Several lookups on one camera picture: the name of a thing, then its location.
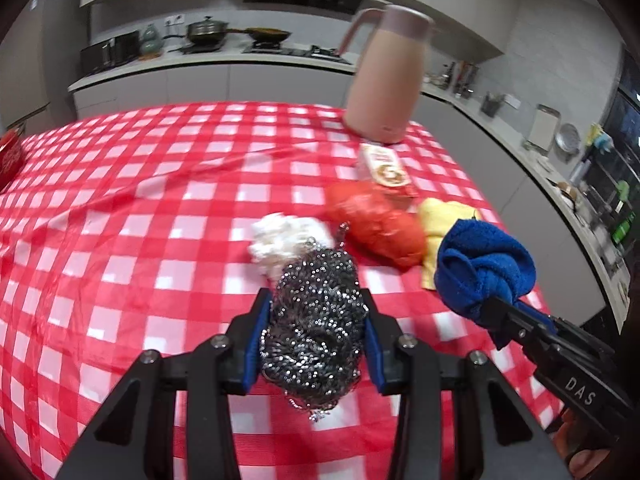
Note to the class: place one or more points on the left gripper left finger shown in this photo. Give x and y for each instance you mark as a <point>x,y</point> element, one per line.
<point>131,436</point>

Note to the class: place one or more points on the white cutting board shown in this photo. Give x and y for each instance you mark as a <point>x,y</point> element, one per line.
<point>545,125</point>

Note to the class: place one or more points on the red box on table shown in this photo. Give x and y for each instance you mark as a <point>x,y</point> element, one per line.
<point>12,157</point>

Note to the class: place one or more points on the round metal steamer tray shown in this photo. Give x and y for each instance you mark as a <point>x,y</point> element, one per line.
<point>567,139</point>

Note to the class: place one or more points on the yellow cloth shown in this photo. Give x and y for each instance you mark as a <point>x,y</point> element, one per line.
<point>437,218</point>

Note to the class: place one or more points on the pink thermos jug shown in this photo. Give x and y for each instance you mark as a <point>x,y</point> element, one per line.
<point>389,74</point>

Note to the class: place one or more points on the steel wool scrubber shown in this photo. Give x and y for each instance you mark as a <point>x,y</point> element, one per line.
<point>313,342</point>

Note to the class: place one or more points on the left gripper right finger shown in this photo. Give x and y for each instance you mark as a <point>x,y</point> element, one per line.
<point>495,434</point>

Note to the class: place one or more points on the white tissue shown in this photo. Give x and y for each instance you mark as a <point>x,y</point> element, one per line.
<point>279,239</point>

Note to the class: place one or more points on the dark utensil holder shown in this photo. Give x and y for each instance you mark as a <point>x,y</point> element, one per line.
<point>492,103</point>

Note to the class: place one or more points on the black microwave oven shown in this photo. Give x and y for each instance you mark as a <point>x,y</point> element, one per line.
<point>111,53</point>

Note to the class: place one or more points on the blue towel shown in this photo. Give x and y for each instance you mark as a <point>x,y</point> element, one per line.
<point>477,261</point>

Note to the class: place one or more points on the frying pan on stove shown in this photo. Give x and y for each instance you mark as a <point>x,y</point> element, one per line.
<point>262,35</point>

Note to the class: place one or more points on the red plastic bag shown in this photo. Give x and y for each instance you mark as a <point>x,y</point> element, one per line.
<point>375,225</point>

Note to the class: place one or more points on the green ceramic vase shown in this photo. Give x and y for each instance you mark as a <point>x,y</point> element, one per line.
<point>151,43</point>

